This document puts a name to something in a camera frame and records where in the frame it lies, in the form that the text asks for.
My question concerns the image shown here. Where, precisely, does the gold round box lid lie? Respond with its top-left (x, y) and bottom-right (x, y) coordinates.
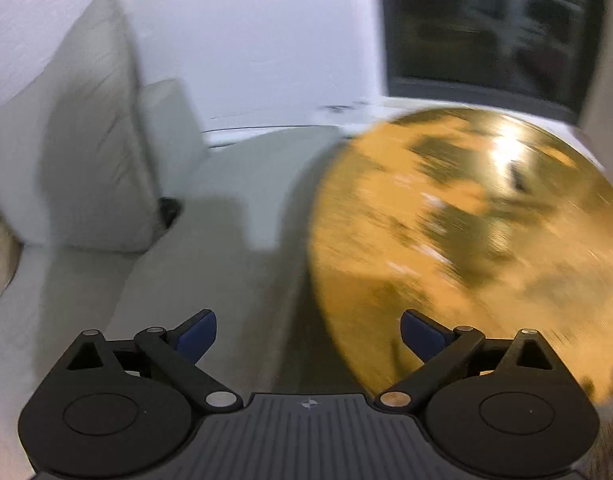
top-left (309, 107), bottom-right (613, 402)

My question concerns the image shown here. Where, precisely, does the houndstooth knit blanket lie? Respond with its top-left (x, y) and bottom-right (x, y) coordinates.
top-left (583, 396), bottom-right (613, 480)

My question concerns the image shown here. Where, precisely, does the grey sofa armrest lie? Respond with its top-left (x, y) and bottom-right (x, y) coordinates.
top-left (105, 127), bottom-right (345, 396)

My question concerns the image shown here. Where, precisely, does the large grey cushion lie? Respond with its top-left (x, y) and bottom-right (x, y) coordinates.
top-left (0, 0), bottom-right (160, 252)

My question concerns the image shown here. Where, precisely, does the small grey cushion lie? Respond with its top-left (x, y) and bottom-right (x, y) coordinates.
top-left (137, 79), bottom-right (209, 198)

